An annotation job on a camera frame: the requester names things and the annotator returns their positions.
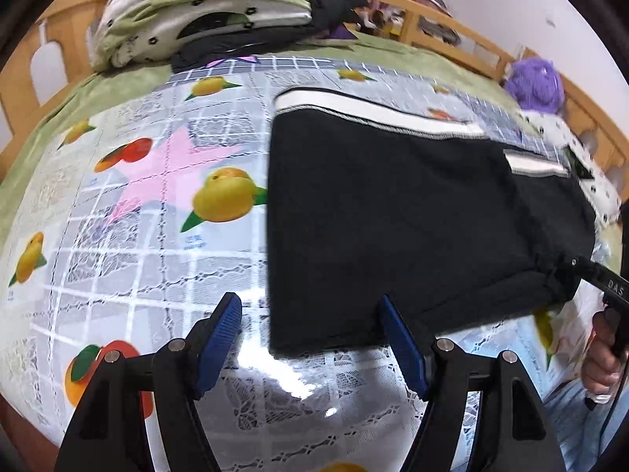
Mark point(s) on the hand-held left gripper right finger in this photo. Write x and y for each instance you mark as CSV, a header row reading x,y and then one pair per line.
x,y
402,351

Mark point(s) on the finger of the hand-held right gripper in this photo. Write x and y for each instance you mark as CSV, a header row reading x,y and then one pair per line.
x,y
582,263

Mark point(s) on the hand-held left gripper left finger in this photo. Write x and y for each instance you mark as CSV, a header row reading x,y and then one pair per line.
x,y
216,346

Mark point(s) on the black pants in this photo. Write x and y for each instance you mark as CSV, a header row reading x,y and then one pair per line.
x,y
408,226

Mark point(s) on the person's right hand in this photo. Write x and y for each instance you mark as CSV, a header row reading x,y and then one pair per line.
x,y
599,354

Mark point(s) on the white flower pillow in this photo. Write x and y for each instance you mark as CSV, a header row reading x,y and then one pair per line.
x,y
599,191

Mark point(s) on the fruit print plastic sheet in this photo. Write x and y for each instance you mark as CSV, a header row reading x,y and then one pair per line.
x,y
147,255

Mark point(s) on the person's blue jeans leg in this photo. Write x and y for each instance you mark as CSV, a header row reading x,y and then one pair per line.
x,y
570,423

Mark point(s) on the purple plush toy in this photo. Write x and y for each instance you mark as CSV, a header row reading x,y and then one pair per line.
x,y
535,83

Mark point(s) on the green blanket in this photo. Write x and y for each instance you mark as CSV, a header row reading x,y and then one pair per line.
x,y
59,108

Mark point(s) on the cardboard box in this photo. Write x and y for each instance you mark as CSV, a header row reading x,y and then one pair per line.
x,y
398,22

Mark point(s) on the purple book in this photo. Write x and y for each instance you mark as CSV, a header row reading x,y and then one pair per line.
x,y
344,34

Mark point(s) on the folded white flower quilt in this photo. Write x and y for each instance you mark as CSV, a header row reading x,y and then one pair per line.
x,y
196,5

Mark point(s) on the wooden bed frame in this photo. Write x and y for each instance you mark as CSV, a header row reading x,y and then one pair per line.
x,y
491,54

